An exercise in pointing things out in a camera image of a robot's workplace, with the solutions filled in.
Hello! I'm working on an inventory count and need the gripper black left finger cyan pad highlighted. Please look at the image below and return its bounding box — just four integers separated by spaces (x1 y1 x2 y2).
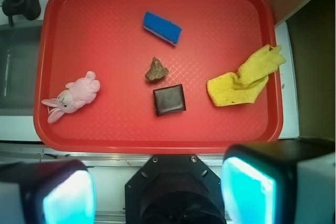
1 160 96 223

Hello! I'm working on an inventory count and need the black faucet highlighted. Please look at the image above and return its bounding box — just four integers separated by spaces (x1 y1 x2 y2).
2 0 41 27

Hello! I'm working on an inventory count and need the brown rock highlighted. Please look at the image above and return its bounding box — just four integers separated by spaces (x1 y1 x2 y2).
145 57 169 83

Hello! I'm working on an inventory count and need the metal sink basin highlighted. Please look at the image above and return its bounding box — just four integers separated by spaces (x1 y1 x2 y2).
1 21 42 116

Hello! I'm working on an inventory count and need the pink plush bunny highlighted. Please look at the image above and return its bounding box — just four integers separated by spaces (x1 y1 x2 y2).
41 71 101 124

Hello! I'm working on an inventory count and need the red plastic tray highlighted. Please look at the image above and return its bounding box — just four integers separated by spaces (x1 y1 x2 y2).
34 0 283 154

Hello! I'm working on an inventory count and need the blue sponge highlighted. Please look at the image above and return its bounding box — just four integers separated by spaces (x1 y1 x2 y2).
143 12 182 46

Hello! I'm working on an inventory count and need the dark brown square wallet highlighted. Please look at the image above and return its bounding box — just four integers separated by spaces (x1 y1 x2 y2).
153 84 186 116

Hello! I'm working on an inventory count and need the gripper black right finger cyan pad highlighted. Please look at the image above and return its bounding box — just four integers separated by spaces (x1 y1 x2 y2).
221 140 335 223

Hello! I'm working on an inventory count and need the yellow cloth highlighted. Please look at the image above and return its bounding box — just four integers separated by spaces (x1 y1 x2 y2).
206 45 286 107

